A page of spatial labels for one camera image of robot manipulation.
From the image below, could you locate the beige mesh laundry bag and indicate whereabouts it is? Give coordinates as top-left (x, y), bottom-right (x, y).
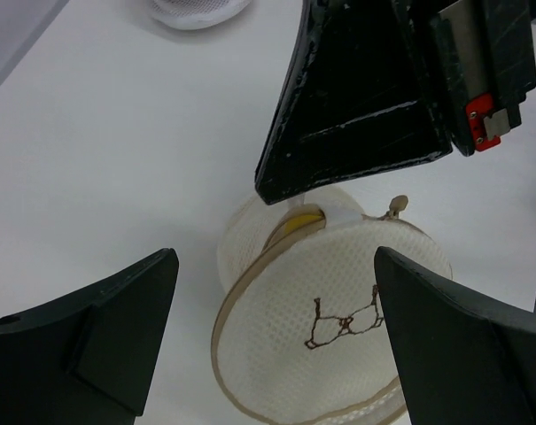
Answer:
top-left (211, 186), bottom-right (452, 424)

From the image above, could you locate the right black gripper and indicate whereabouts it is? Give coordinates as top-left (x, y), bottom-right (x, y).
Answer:
top-left (255, 1), bottom-right (536, 205)

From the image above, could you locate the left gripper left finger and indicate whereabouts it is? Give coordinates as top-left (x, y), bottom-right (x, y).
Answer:
top-left (0, 248), bottom-right (179, 424)

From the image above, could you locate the white blue-rimmed laundry bag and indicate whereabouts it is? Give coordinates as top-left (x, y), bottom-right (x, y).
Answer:
top-left (148, 0), bottom-right (251, 31)

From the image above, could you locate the yellow bra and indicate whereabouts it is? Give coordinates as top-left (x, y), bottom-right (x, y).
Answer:
top-left (283, 213), bottom-right (323, 235)

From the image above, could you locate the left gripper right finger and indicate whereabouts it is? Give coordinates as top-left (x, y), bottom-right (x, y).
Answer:
top-left (374, 247), bottom-right (536, 424)

